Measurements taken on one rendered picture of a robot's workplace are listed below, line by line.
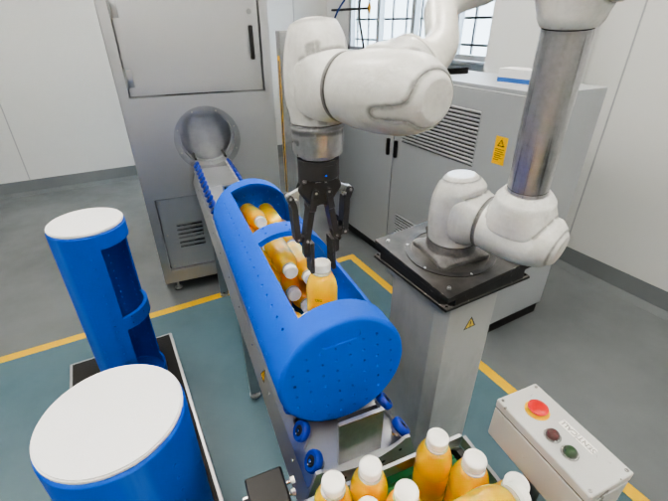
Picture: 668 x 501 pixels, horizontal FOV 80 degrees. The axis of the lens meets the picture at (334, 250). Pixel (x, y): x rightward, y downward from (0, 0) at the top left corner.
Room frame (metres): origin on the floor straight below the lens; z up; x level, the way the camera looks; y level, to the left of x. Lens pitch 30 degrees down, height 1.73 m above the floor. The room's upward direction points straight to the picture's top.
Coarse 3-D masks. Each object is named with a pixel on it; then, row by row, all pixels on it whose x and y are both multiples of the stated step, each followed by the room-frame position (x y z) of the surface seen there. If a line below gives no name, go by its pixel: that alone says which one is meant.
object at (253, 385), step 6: (246, 348) 1.44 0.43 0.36; (246, 354) 1.43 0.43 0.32; (246, 360) 1.43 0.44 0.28; (246, 366) 1.47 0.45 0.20; (252, 366) 1.44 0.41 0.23; (252, 372) 1.44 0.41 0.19; (252, 378) 1.44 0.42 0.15; (252, 384) 1.44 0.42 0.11; (252, 390) 1.44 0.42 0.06; (258, 390) 1.45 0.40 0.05; (252, 396) 1.44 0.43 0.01; (258, 396) 1.45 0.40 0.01
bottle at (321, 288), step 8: (328, 272) 0.69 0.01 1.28; (312, 280) 0.68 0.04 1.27; (320, 280) 0.67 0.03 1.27; (328, 280) 0.68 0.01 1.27; (312, 288) 0.67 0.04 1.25; (320, 288) 0.67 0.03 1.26; (328, 288) 0.67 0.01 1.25; (336, 288) 0.68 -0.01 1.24; (312, 296) 0.67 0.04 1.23; (320, 296) 0.66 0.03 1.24; (328, 296) 0.67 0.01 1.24; (336, 296) 0.68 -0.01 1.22; (312, 304) 0.67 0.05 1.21; (320, 304) 0.66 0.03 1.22
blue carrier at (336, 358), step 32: (224, 192) 1.34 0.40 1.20; (256, 192) 1.40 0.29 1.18; (224, 224) 1.17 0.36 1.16; (288, 224) 1.02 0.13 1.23; (256, 256) 0.88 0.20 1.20; (320, 256) 1.09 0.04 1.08; (256, 288) 0.78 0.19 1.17; (352, 288) 0.87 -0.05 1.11; (256, 320) 0.72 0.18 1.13; (288, 320) 0.63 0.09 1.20; (320, 320) 0.60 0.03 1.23; (352, 320) 0.60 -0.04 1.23; (384, 320) 0.63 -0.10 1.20; (288, 352) 0.56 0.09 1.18; (320, 352) 0.57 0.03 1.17; (352, 352) 0.60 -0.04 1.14; (384, 352) 0.63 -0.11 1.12; (288, 384) 0.55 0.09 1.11; (320, 384) 0.57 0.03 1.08; (352, 384) 0.60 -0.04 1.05; (384, 384) 0.63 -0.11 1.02; (320, 416) 0.57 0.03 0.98
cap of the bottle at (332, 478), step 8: (328, 472) 0.39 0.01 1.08; (336, 472) 0.39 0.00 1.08; (328, 480) 0.37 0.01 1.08; (336, 480) 0.37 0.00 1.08; (344, 480) 0.37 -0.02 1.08; (328, 488) 0.36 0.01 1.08; (336, 488) 0.36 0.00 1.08; (344, 488) 0.37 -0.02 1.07; (328, 496) 0.36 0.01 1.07; (336, 496) 0.35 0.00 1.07
